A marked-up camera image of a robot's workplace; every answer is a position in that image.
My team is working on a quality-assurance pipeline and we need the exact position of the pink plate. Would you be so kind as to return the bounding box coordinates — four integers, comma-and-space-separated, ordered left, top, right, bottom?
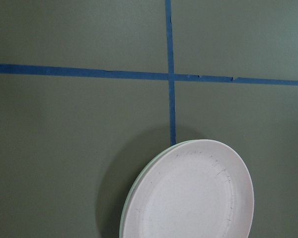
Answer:
123, 139, 254, 238

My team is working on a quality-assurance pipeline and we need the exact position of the cream plate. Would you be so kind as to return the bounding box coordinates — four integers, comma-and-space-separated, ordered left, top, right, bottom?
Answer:
119, 141, 188, 238

